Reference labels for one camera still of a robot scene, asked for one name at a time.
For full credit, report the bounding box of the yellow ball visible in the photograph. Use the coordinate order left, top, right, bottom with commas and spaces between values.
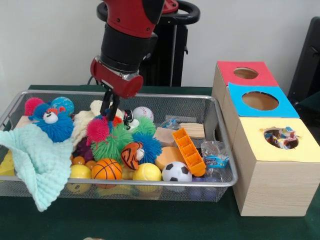
132, 163, 163, 182
70, 164, 93, 180

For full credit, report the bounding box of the green spiky ball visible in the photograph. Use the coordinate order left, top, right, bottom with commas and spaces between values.
92, 124, 135, 163

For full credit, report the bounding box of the white colourful spotted cloth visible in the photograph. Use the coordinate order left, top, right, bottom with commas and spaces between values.
264, 126, 300, 150

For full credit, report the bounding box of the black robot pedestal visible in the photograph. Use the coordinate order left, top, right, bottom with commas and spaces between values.
96, 0, 201, 87

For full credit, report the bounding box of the orange plastic gear toy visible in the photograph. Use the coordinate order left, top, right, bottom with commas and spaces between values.
172, 128, 207, 178

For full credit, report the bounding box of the black panel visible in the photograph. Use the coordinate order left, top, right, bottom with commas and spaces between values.
287, 16, 320, 123

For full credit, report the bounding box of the clear plastic packet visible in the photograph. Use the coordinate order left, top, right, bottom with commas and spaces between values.
201, 140, 231, 170

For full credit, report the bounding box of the wooden three-hole box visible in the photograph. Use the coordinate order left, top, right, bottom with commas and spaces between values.
211, 61, 320, 217

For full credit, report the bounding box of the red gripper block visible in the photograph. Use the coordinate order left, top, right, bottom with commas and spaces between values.
90, 56, 144, 122

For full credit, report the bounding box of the small orange basketball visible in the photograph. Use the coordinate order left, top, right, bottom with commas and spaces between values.
91, 158, 123, 181

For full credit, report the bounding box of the large blue spiky ball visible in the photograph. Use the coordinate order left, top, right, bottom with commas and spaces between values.
28, 102, 75, 144

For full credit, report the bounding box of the cream waffle cloth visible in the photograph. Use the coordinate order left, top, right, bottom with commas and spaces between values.
70, 100, 126, 151

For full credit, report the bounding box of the clear mesh bin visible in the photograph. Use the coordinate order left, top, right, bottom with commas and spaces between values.
0, 90, 239, 203

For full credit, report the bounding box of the orange tiger striped toy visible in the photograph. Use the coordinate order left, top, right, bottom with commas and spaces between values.
121, 141, 146, 171

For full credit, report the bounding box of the round wooden disc toy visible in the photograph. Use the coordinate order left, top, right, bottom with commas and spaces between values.
154, 146, 185, 171

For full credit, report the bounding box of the mint green waffle cloth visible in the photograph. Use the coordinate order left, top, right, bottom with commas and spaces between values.
0, 123, 75, 212

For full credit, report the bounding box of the plain wooden cube block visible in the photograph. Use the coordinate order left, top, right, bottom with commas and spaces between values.
153, 126, 177, 148

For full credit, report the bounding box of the small soccer ball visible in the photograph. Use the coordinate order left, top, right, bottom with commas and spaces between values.
162, 161, 193, 184

